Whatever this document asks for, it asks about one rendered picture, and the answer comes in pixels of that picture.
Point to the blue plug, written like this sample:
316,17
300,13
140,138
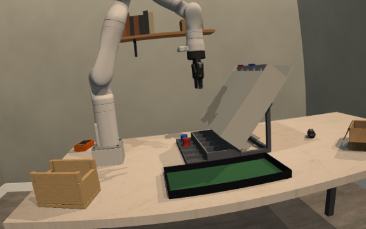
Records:
183,136

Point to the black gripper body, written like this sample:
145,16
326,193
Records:
196,55

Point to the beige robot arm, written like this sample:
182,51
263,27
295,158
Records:
100,76

